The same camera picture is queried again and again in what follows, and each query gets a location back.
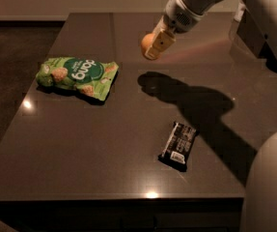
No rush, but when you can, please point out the green snack bag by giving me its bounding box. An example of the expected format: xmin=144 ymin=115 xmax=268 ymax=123
xmin=36 ymin=57 xmax=119 ymax=102

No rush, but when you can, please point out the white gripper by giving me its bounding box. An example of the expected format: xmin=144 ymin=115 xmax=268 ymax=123
xmin=152 ymin=0 xmax=206 ymax=59

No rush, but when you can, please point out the black snack bar wrapper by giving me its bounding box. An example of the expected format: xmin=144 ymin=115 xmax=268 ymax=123
xmin=158 ymin=122 xmax=198 ymax=172

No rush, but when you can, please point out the orange fruit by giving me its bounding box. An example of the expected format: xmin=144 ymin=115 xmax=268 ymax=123
xmin=141 ymin=33 xmax=158 ymax=60

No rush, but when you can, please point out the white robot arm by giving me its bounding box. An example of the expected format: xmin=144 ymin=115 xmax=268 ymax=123
xmin=141 ymin=0 xmax=277 ymax=232

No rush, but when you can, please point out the black box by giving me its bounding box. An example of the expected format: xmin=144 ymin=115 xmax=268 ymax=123
xmin=236 ymin=11 xmax=266 ymax=58

